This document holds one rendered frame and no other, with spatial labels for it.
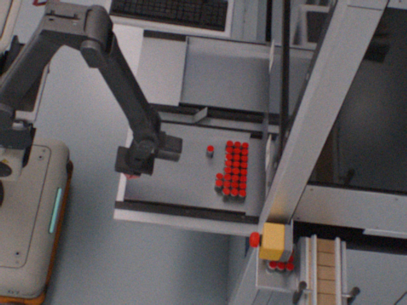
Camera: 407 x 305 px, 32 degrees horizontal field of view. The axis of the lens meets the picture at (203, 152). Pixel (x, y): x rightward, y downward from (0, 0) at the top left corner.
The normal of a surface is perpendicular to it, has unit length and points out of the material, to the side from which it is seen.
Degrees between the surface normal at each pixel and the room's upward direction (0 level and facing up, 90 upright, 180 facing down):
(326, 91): 90
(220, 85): 0
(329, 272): 0
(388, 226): 90
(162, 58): 0
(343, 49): 90
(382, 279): 90
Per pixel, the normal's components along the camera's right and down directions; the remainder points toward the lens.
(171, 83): 0.09, -0.52
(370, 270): -0.08, 0.84
